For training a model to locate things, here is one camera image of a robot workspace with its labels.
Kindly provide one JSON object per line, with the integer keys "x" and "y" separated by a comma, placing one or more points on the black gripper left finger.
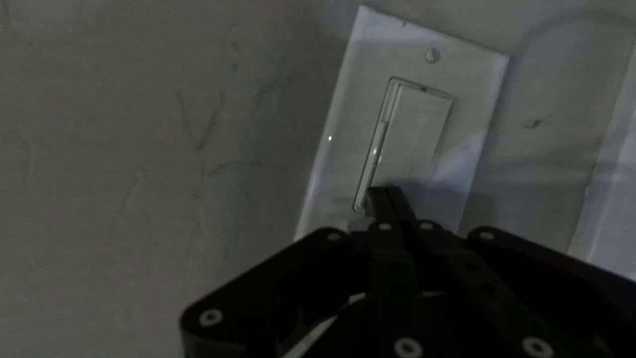
{"x": 319, "y": 292}

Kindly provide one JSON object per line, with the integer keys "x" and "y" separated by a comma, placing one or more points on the white rocker light switch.
{"x": 418, "y": 141}

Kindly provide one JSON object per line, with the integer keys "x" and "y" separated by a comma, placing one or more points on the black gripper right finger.
{"x": 529, "y": 300}

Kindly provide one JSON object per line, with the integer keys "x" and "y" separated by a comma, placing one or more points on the white switch wall plate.
{"x": 344, "y": 133}

